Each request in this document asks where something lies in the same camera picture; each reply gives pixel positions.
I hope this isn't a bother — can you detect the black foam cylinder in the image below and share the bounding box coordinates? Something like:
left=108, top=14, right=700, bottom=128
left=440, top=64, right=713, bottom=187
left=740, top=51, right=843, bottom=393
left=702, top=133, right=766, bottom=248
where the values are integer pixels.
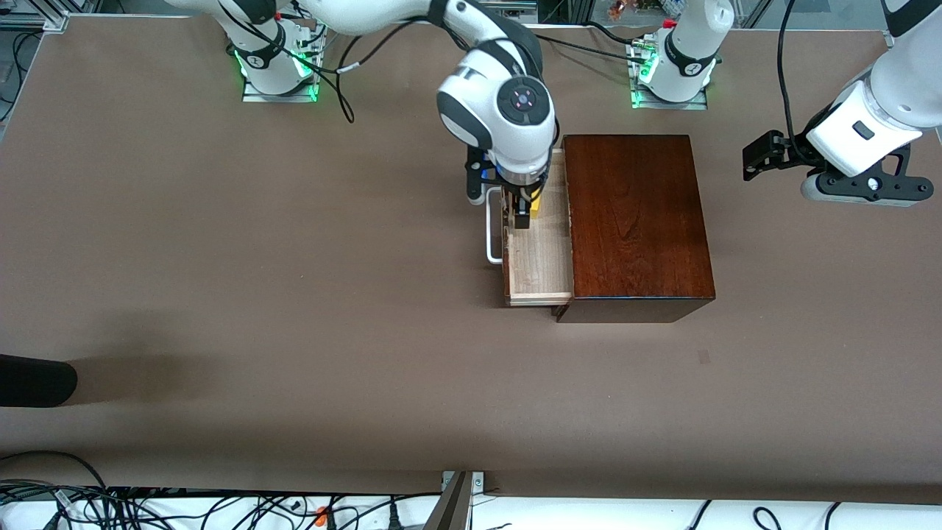
left=0, top=354, right=78, bottom=408

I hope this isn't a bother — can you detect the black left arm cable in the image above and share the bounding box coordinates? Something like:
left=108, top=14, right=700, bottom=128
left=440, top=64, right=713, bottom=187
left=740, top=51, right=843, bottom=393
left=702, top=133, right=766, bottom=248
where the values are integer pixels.
left=776, top=0, right=804, bottom=146

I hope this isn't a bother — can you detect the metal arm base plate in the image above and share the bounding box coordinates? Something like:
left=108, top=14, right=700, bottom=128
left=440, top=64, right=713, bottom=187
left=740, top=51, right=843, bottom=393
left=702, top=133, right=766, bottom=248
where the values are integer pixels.
left=242, top=74, right=319, bottom=103
left=631, top=81, right=709, bottom=110

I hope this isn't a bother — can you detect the black cable on table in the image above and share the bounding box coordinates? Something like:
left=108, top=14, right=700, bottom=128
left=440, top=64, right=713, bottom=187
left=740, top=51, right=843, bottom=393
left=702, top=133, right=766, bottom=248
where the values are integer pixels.
left=537, top=33, right=642, bottom=63

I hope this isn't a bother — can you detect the grey metal camera pole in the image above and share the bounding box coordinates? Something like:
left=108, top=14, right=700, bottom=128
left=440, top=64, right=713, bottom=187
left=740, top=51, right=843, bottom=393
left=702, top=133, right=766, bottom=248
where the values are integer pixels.
left=423, top=471, right=473, bottom=530

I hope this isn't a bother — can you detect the tangled black cable bundle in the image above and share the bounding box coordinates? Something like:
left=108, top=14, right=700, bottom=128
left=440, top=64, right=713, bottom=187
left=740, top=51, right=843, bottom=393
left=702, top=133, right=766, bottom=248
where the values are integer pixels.
left=0, top=450, right=442, bottom=530

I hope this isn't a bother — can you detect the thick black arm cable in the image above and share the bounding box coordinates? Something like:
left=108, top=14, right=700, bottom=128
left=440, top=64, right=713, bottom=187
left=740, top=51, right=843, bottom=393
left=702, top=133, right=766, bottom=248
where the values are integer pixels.
left=221, top=0, right=442, bottom=124

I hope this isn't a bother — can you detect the wooden drawer with white handle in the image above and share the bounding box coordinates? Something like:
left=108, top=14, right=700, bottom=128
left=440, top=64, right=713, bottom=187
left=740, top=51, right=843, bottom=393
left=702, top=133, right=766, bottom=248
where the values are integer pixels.
left=486, top=147, right=575, bottom=308

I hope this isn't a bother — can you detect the small metal bracket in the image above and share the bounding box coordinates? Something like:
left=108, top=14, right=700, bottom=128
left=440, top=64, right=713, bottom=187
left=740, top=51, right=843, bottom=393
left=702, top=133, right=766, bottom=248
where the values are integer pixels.
left=442, top=471, right=485, bottom=495

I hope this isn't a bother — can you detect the dark brown wooden cabinet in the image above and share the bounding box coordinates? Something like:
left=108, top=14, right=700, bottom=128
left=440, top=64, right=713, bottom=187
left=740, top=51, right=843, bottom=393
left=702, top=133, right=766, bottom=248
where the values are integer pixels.
left=553, top=134, right=716, bottom=323

